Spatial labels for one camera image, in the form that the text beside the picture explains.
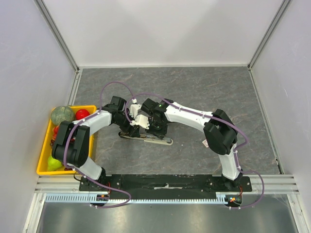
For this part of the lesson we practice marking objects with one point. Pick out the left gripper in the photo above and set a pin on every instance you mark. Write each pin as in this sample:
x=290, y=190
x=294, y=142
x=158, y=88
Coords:
x=132, y=131

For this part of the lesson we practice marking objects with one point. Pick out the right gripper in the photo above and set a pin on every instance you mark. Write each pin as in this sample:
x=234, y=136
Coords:
x=158, y=129

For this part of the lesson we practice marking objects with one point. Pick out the silver and black stapler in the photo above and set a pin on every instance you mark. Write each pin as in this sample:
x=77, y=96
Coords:
x=149, y=138

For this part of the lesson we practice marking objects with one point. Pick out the red white staple box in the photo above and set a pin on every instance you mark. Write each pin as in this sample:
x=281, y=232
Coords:
x=205, y=143

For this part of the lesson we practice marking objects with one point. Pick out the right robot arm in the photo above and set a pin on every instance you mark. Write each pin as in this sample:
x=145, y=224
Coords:
x=216, y=126

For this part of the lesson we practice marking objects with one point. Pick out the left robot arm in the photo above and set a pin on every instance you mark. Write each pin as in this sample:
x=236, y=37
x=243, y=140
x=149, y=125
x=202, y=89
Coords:
x=71, y=146

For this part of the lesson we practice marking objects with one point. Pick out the red apple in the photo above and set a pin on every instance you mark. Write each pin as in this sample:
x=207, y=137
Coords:
x=81, y=113

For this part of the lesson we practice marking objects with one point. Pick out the green striped melon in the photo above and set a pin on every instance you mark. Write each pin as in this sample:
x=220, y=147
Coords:
x=62, y=113

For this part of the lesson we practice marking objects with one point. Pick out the red cherry tomato cluster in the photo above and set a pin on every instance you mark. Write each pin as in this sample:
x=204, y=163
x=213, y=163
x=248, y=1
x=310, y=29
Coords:
x=55, y=132

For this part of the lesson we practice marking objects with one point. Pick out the green pear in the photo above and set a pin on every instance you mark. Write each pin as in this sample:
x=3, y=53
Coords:
x=53, y=164

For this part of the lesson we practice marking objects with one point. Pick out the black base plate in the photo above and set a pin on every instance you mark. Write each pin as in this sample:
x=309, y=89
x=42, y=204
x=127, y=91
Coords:
x=208, y=182

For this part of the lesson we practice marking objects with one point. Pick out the grey cable duct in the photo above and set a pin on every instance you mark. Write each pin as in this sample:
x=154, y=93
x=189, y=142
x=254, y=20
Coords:
x=97, y=199

